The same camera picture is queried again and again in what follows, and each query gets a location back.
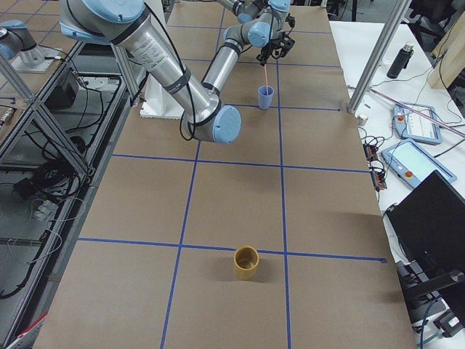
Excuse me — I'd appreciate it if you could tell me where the black monitor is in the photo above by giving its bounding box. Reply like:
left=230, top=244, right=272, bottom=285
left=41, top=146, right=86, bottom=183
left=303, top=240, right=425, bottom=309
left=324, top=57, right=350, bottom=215
left=387, top=170, right=464, bottom=308

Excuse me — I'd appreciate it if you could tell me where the aluminium frame post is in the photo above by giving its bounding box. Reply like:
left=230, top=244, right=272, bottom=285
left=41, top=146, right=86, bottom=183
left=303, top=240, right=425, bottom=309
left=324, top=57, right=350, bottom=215
left=347, top=0, right=411, bottom=114

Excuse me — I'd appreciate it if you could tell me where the long metal rod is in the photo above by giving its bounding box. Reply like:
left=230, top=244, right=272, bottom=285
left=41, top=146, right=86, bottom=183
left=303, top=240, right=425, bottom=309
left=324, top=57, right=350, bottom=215
left=369, top=88, right=465, bottom=138

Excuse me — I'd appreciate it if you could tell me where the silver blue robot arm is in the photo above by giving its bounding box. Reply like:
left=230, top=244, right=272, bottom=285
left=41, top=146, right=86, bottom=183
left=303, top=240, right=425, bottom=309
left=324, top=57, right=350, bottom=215
left=60, top=1, right=294, bottom=144

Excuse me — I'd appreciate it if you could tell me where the black orange connector strip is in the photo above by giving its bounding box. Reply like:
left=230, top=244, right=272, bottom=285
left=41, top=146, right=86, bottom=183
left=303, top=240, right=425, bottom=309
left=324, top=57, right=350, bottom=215
left=363, top=143, right=387, bottom=192

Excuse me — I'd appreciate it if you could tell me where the blue cup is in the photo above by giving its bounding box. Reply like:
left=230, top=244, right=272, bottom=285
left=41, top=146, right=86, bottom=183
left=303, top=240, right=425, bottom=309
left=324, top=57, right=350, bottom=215
left=257, top=85, right=274, bottom=110

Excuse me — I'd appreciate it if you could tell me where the teach pendant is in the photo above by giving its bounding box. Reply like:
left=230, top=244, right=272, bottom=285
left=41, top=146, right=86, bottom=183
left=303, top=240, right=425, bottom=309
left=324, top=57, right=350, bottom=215
left=381, top=139, right=457, bottom=188
left=392, top=103, right=442, bottom=145

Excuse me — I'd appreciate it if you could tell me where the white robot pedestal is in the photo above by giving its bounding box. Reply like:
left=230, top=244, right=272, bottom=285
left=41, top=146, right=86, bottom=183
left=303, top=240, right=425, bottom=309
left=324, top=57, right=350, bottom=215
left=139, top=0, right=182, bottom=120

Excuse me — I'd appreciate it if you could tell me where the lower teach pendant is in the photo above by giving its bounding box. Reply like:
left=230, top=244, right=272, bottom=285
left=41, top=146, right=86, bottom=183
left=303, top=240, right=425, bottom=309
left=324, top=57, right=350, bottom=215
left=381, top=139, right=457, bottom=188

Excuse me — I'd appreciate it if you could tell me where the pink chopstick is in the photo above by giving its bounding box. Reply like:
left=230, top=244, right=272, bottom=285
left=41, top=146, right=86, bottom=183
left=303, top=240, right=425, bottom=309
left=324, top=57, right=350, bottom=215
left=264, top=63, right=269, bottom=95

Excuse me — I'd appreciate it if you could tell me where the upper teach pendant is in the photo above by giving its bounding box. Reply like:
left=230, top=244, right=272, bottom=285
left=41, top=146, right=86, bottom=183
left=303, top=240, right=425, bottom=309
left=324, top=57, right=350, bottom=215
left=392, top=103, right=442, bottom=145

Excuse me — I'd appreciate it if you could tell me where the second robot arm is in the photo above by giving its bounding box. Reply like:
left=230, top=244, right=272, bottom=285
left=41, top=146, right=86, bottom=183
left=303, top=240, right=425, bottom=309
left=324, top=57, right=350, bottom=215
left=1, top=20, right=37, bottom=60

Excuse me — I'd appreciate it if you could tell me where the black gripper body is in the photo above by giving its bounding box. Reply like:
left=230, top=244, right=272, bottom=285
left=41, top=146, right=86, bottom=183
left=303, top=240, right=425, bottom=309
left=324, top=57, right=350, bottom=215
left=256, top=40, right=280, bottom=60

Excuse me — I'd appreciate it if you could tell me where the black water bottle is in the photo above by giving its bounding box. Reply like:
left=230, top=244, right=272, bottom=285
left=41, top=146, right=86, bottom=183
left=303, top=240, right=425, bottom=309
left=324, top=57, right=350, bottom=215
left=387, top=41, right=414, bottom=79

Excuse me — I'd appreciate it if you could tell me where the yellow-brown cup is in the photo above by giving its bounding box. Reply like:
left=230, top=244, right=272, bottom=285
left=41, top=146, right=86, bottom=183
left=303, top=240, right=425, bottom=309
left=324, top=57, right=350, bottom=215
left=233, top=246, right=259, bottom=281

